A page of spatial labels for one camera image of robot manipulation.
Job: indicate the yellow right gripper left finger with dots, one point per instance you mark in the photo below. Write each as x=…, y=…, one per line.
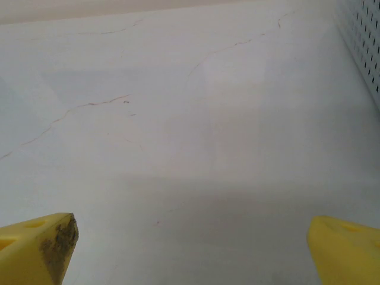
x=26, y=252

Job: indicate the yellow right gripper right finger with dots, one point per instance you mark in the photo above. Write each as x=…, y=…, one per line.
x=347, y=255

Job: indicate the white plastic mesh basket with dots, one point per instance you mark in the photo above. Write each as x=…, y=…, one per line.
x=365, y=44

